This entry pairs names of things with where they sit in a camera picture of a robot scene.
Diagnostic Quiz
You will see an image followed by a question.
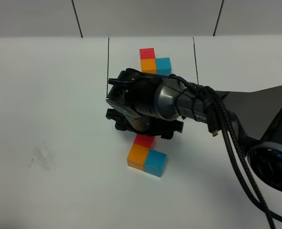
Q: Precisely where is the red template cube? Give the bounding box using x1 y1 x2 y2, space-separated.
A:
140 48 155 60

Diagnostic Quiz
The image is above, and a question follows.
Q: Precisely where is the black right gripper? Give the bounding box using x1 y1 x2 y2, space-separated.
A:
105 68 185 140

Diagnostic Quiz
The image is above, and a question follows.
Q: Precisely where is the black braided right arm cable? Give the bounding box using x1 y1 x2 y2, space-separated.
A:
169 74 282 229

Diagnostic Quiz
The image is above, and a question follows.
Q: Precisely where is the orange template cube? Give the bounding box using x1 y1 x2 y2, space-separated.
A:
141 59 157 74

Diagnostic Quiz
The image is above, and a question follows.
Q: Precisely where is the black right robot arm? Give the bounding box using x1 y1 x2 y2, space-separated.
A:
106 68 282 192

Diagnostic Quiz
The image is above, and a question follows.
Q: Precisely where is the blue template cube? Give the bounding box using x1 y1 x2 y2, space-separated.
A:
155 57 172 76

